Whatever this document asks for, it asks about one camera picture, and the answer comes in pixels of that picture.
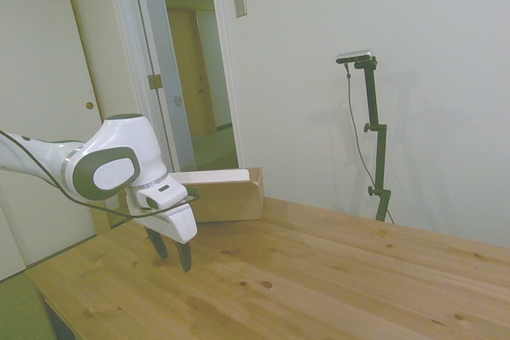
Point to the open cardboard box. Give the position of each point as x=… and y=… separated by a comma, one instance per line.
x=227, y=196

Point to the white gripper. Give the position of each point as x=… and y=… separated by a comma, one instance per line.
x=175, y=222

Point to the brass door knob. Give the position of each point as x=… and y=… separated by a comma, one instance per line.
x=90, y=106

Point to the silver exterior camera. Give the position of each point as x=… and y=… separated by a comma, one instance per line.
x=354, y=56

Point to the brass door hinge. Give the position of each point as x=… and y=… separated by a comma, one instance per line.
x=154, y=81

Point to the white door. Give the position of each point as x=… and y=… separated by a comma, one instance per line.
x=44, y=77

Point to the metal wall switch plate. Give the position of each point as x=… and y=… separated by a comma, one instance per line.
x=239, y=3

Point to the white door frame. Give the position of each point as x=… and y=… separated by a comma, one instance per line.
x=223, y=57

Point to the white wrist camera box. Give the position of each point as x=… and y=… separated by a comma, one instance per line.
x=161, y=193

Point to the black camera stand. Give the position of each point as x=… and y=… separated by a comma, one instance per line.
x=376, y=137

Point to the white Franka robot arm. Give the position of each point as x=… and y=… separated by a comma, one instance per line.
x=115, y=145

